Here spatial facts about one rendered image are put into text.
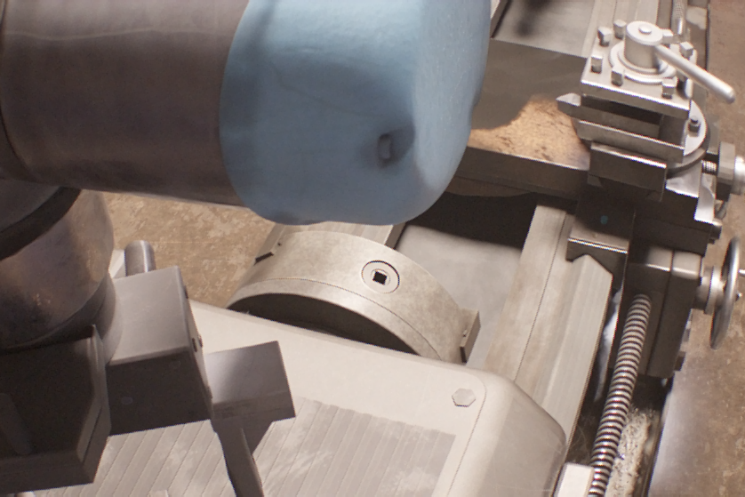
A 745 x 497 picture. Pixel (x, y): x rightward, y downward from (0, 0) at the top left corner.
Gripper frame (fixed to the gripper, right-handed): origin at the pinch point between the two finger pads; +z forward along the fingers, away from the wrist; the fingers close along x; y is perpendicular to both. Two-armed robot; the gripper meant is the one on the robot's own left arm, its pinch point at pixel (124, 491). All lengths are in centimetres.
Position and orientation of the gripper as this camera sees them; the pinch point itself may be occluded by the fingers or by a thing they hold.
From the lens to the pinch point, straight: 51.3
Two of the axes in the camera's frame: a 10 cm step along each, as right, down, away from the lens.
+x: -9.7, 2.1, -1.1
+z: 0.7, 7.1, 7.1
